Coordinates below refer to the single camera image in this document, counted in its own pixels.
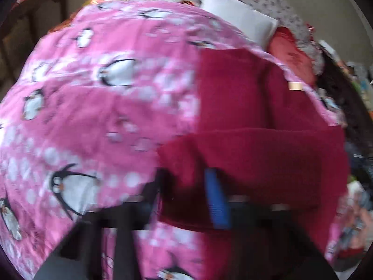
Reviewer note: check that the dark red fleece garment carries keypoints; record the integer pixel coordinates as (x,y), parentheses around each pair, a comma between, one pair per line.
(247,108)

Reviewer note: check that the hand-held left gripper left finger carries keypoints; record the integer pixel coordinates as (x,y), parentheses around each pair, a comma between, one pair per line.
(151,194)

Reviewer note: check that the pile of colourful clothes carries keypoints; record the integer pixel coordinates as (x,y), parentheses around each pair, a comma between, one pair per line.
(352,224)

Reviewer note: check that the pink penguin print blanket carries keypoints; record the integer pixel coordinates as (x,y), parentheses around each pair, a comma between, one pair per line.
(87,122)

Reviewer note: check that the dark carved wooden headboard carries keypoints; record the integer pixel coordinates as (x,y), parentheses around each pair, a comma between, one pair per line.
(335,93)

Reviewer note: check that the dark wooden desk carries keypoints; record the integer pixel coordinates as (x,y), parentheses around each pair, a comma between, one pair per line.
(17,35)

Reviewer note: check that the red heart-shaped pillow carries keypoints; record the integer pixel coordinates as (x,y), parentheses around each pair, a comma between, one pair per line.
(291,52)

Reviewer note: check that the white pillow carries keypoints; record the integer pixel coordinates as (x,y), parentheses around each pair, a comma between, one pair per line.
(239,17)

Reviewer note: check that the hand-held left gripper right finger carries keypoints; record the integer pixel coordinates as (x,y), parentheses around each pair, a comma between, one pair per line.
(217,198)

